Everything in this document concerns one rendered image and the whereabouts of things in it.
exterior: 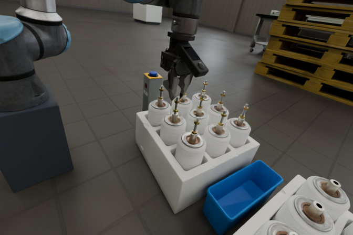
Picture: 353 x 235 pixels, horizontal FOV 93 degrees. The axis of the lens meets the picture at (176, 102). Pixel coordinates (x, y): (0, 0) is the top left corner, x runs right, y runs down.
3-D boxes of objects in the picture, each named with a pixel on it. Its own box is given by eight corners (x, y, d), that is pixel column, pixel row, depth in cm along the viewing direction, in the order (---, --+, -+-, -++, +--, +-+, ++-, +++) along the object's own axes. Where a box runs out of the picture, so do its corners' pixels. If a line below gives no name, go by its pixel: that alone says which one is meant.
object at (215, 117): (221, 146, 81) (232, 115, 72) (202, 145, 79) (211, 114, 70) (215, 133, 89) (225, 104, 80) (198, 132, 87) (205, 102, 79)
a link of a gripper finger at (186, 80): (178, 90, 64) (178, 67, 59) (188, 96, 60) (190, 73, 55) (172, 92, 62) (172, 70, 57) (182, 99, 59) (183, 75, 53)
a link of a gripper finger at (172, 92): (164, 94, 60) (170, 70, 57) (174, 102, 57) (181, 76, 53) (157, 95, 58) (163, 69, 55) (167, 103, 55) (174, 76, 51)
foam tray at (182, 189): (174, 215, 58) (182, 182, 49) (135, 141, 85) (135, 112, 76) (245, 172, 78) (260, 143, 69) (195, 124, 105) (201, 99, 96)
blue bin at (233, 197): (219, 241, 53) (230, 222, 47) (198, 209, 60) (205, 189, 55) (271, 198, 68) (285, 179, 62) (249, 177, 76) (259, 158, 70)
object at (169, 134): (178, 145, 77) (184, 113, 68) (182, 162, 69) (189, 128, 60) (157, 146, 75) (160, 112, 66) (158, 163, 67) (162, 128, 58)
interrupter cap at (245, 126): (227, 125, 65) (228, 123, 65) (231, 116, 71) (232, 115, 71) (247, 132, 63) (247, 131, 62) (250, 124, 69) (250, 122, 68)
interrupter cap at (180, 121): (182, 115, 67) (182, 113, 67) (185, 127, 61) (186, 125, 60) (163, 114, 66) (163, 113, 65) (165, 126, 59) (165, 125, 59)
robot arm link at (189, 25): (204, 20, 47) (183, 18, 42) (200, 37, 49) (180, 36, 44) (186, 17, 51) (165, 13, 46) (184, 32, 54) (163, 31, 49)
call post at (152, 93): (146, 130, 94) (149, 79, 78) (141, 123, 98) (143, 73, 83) (157, 127, 97) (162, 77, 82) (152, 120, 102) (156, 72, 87)
